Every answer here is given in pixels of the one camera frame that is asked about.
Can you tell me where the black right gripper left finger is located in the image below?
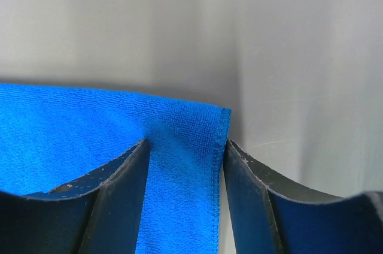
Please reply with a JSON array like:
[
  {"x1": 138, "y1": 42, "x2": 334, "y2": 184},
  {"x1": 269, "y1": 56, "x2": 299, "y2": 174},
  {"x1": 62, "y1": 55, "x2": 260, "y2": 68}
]
[{"x1": 1, "y1": 140, "x2": 150, "y2": 253}]

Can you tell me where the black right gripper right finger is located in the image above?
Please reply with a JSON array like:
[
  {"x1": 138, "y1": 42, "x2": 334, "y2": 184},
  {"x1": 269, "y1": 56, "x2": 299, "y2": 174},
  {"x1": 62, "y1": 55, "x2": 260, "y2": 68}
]
[{"x1": 223, "y1": 141, "x2": 382, "y2": 253}]

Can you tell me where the blue towel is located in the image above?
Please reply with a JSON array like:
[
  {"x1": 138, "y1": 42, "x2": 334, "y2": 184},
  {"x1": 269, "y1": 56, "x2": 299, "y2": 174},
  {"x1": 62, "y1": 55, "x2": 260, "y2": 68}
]
[{"x1": 1, "y1": 84, "x2": 230, "y2": 253}]

